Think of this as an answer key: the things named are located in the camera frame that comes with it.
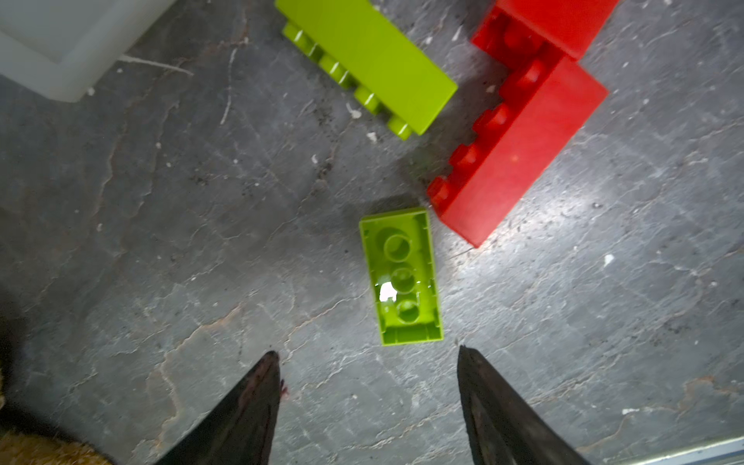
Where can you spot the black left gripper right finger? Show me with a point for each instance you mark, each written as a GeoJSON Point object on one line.
{"type": "Point", "coordinates": [502, 428]}

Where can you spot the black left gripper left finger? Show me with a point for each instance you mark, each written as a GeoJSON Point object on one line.
{"type": "Point", "coordinates": [240, 429]}

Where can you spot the green lego brick pair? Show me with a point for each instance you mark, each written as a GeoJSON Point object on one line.
{"type": "Point", "coordinates": [400, 260]}

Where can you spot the red small lego brick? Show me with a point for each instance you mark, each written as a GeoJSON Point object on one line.
{"type": "Point", "coordinates": [544, 104]}

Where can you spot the red square lego brick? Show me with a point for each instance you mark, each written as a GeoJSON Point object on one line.
{"type": "Point", "coordinates": [514, 31]}

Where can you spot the green long lego brick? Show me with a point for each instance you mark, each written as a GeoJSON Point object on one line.
{"type": "Point", "coordinates": [363, 51]}

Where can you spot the brown plush teddy bear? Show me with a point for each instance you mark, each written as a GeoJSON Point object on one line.
{"type": "Point", "coordinates": [19, 447]}

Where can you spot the white left plastic bin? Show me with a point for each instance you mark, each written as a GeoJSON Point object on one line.
{"type": "Point", "coordinates": [59, 49]}

